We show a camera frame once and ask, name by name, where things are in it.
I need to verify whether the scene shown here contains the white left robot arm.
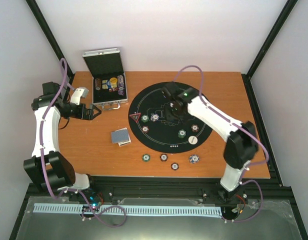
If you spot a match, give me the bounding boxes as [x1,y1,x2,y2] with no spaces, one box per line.
[23,82,102,202]

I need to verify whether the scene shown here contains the green poker chip stack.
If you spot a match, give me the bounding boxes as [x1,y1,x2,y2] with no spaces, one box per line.
[142,154,151,162]

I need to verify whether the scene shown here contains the blue poker chip stack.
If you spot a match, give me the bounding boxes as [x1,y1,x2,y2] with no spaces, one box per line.
[189,154,200,164]

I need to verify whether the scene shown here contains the white dealer button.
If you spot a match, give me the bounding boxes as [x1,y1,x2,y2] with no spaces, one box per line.
[188,135,198,145]

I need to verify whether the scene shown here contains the light blue cable duct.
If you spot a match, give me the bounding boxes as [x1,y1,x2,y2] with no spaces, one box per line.
[32,203,222,218]

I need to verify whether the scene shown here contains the red triangular all-in marker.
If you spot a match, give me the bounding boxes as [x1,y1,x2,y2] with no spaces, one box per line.
[129,112,141,123]

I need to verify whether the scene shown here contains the brown chips in case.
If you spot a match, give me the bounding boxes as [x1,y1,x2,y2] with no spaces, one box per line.
[94,78,102,91]

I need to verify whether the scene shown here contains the brown chip mat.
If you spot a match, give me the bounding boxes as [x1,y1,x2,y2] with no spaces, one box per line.
[191,124,199,132]

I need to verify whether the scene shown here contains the yellow button in case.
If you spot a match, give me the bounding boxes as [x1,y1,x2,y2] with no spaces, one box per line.
[109,77,118,86]

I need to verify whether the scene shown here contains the white playing card box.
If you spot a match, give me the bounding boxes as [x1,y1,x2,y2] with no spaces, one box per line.
[118,140,131,147]

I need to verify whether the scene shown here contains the aluminium poker chip case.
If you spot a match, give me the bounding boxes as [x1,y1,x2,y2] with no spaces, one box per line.
[82,47,128,111]

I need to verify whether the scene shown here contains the purple chips in case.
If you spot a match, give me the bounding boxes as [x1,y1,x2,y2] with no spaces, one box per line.
[117,75,125,96]

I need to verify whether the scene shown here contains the single brown chip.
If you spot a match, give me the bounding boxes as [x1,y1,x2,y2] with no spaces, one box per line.
[142,126,149,133]
[171,162,179,171]

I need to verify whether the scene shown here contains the blue-backed card deck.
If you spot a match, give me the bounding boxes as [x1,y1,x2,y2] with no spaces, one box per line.
[111,127,130,144]

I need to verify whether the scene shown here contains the green chips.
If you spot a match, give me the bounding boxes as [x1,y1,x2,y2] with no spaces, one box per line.
[141,115,149,123]
[178,129,187,138]

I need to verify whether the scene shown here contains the black round poker mat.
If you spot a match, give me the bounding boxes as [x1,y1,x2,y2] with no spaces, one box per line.
[128,82,212,154]

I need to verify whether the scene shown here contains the blue chips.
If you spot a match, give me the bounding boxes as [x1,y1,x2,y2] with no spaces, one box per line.
[150,114,160,122]

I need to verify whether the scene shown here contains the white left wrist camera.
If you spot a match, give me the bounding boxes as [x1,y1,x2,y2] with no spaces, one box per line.
[70,87,89,106]

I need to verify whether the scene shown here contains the brown poker chip stack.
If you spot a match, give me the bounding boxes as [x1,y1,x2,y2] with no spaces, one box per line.
[159,153,168,162]

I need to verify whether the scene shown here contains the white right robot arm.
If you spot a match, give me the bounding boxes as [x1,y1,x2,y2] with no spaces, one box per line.
[161,81,259,199]

